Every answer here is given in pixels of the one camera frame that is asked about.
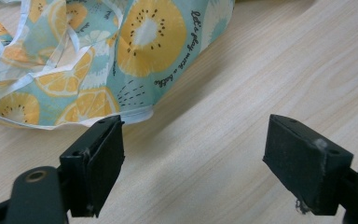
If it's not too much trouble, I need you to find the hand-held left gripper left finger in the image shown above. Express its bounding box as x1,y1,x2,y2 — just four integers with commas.
59,115,126,218

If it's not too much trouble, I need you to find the fruit print cloth bag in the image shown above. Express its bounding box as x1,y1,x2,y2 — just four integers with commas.
0,0,236,130

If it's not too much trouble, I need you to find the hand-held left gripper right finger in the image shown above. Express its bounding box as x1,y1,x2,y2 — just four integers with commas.
262,113,354,217

